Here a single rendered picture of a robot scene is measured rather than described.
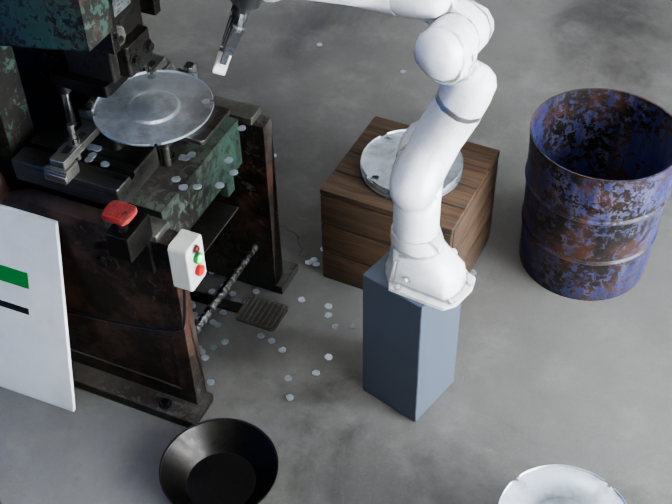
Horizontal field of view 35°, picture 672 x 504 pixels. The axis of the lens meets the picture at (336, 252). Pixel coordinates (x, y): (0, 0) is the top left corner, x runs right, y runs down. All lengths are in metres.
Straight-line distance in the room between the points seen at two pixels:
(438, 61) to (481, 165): 1.00
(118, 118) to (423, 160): 0.76
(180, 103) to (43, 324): 0.69
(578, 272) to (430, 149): 0.98
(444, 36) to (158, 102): 0.80
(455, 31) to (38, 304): 1.31
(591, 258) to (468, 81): 1.04
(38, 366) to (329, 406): 0.79
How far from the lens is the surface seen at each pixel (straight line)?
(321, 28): 4.32
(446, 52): 2.12
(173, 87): 2.66
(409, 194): 2.29
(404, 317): 2.60
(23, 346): 2.95
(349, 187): 3.00
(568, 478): 2.45
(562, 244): 3.08
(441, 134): 2.26
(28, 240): 2.72
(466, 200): 2.97
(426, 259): 2.50
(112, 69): 2.51
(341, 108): 3.88
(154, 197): 2.57
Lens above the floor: 2.30
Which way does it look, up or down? 44 degrees down
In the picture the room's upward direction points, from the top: 1 degrees counter-clockwise
